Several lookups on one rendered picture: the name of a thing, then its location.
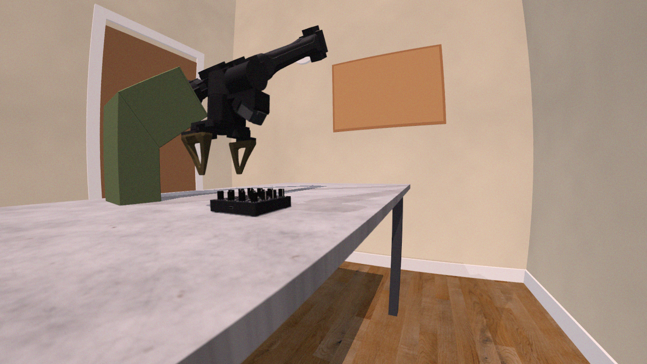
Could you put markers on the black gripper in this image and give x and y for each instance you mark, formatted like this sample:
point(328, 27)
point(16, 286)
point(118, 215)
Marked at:
point(206, 130)

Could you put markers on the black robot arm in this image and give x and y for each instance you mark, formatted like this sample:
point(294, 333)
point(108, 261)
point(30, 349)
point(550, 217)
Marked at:
point(239, 83)

